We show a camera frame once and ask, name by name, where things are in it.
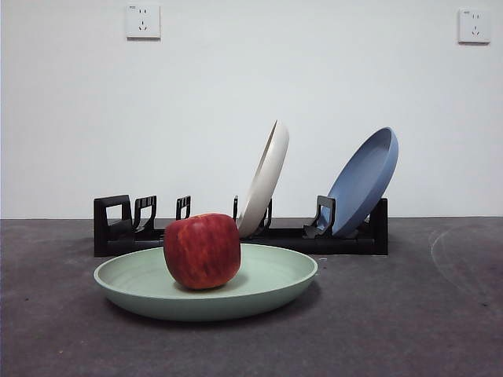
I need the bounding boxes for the green plate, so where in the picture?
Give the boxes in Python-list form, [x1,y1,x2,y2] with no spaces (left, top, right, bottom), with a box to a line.
[93,243,318,322]

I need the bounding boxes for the cream plate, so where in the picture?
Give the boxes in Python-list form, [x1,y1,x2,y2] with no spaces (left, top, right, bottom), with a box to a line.
[234,119,290,239]

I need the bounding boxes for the red apple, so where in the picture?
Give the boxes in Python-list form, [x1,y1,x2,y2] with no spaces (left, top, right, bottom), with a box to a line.
[163,213,242,291]

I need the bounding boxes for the blue plate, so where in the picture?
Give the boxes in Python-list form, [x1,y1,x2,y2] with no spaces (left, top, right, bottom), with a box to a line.
[321,126,400,238]

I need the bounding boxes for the black plate rack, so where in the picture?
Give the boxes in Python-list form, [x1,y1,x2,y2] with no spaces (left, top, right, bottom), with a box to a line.
[93,194,389,257]

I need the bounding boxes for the white wall socket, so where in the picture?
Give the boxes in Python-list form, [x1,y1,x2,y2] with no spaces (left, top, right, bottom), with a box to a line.
[457,8,492,45]
[125,3,162,40]

